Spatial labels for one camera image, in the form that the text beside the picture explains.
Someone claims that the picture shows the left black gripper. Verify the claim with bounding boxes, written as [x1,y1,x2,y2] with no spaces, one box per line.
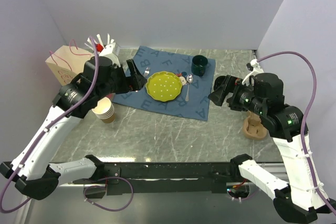
[96,58,146,100]

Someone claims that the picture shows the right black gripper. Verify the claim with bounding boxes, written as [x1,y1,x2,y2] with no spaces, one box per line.
[207,74,266,115]

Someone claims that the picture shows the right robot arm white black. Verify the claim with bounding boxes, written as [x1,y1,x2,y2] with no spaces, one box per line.
[208,73,335,223]

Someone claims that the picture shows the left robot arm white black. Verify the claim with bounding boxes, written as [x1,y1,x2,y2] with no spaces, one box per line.
[1,57,147,200]

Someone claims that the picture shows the silver fork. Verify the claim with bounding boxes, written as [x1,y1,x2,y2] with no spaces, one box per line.
[143,67,150,77]

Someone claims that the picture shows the yellow-green dotted plate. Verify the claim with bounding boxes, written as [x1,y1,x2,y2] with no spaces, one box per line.
[145,71,183,102]

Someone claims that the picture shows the blue alphabet cloth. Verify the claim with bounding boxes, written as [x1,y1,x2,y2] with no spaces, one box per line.
[113,46,216,121]

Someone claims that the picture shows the silver spoon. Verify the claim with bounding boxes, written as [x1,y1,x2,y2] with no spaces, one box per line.
[185,74,193,102]

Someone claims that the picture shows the dark green mug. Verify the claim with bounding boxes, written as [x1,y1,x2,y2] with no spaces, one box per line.
[191,55,208,77]

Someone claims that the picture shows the cartoon mouse figurine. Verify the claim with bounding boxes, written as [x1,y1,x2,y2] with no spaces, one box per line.
[175,71,187,86]

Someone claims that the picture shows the stack of brown paper cups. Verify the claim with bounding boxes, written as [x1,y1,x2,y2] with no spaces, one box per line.
[92,98,116,124]

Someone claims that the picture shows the brown pulp cup carrier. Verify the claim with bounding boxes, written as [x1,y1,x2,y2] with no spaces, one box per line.
[242,111,267,140]

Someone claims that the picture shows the white wrapped straws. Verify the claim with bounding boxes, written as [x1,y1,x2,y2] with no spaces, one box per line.
[85,33,118,52]

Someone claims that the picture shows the pink paper gift bag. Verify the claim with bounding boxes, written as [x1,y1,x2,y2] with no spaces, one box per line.
[45,39,93,86]

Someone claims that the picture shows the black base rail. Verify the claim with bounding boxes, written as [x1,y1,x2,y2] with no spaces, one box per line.
[72,154,253,196]

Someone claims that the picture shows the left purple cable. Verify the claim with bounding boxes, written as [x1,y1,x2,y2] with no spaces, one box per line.
[0,35,134,213]

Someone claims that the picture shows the purple cable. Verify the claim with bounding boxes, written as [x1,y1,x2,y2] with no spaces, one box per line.
[256,50,336,216]
[0,35,134,213]

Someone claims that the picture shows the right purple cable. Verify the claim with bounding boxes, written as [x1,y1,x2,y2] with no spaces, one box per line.
[256,50,336,216]

